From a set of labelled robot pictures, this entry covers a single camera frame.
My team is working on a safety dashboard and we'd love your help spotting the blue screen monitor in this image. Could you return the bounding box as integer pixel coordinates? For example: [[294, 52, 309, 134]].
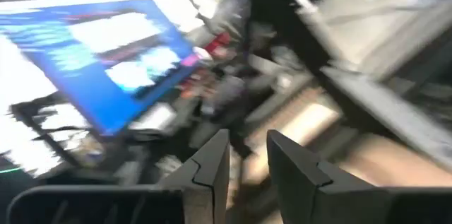
[[0, 0, 198, 136]]

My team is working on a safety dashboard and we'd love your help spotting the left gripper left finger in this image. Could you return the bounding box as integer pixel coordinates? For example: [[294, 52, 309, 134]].
[[157, 128, 231, 224]]

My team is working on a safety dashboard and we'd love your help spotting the person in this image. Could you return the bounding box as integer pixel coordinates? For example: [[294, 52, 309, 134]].
[[171, 0, 255, 62]]

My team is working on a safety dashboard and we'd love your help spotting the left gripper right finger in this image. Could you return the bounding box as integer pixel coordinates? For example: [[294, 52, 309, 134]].
[[266, 129, 389, 224]]

